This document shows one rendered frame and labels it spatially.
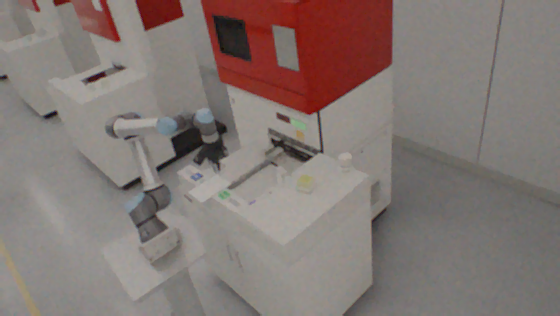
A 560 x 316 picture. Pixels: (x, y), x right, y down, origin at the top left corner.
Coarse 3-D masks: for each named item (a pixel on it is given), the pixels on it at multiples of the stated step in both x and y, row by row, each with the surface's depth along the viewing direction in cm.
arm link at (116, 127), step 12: (108, 120) 204; (120, 120) 201; (132, 120) 197; (144, 120) 192; (156, 120) 188; (168, 120) 183; (180, 120) 188; (108, 132) 202; (120, 132) 199; (132, 132) 196; (144, 132) 193; (156, 132) 190; (168, 132) 183
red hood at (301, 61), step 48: (240, 0) 215; (288, 0) 191; (336, 0) 204; (384, 0) 229; (240, 48) 238; (288, 48) 206; (336, 48) 216; (384, 48) 245; (288, 96) 225; (336, 96) 230
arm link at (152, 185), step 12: (132, 144) 215; (144, 144) 218; (144, 156) 217; (144, 168) 217; (144, 180) 218; (156, 180) 220; (144, 192) 219; (156, 192) 218; (168, 192) 224; (168, 204) 224
